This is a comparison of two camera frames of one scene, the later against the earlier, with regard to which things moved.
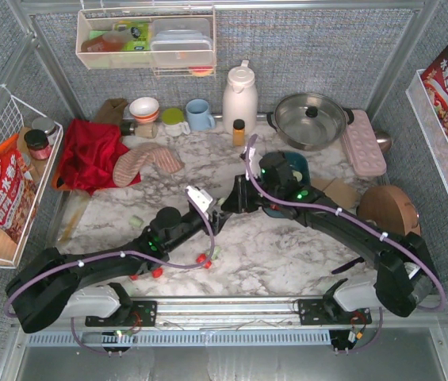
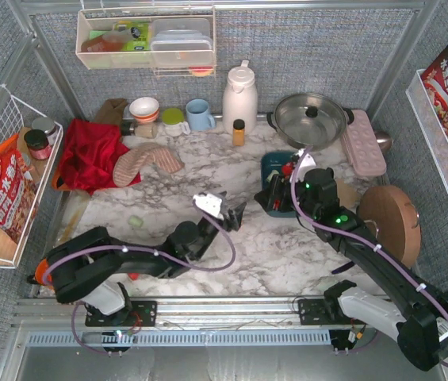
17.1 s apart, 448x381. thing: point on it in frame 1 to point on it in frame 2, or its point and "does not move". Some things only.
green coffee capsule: [135, 221] does not move
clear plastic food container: [184, 42] does not move
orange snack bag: [4, 191] does not move
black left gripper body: [211, 217] to [226, 216]
